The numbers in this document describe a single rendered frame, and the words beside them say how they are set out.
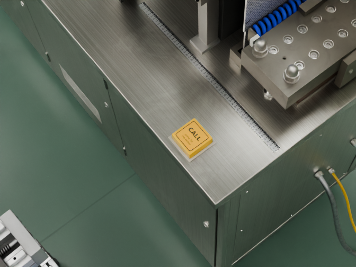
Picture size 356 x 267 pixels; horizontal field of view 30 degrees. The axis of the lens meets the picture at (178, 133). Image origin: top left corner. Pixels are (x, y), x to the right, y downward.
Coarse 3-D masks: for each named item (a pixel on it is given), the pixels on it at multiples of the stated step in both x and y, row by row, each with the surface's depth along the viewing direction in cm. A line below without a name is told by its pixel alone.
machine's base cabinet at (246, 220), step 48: (0, 0) 264; (48, 48) 235; (96, 96) 212; (144, 144) 194; (336, 144) 188; (192, 192) 178; (240, 192) 157; (288, 192) 195; (192, 240) 225; (240, 240) 201
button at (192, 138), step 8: (192, 120) 157; (184, 128) 157; (192, 128) 156; (200, 128) 156; (176, 136) 156; (184, 136) 156; (192, 136) 156; (200, 136) 155; (208, 136) 155; (184, 144) 155; (192, 144) 155; (200, 144) 155; (208, 144) 156; (184, 152) 156; (192, 152) 154
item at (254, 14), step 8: (248, 0) 145; (256, 0) 147; (264, 0) 150; (272, 0) 153; (280, 0) 155; (288, 0) 158; (248, 8) 148; (256, 8) 151; (264, 8) 153; (272, 8) 156; (248, 16) 151; (256, 16) 154; (264, 16) 157; (248, 24) 154
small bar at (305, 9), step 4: (308, 0) 156; (312, 0) 155; (316, 0) 155; (320, 0) 155; (324, 0) 156; (304, 4) 155; (308, 4) 155; (312, 4) 155; (316, 4) 155; (320, 4) 156; (300, 8) 155; (304, 8) 155; (308, 8) 154; (312, 8) 155; (300, 12) 156; (304, 12) 155; (308, 12) 155
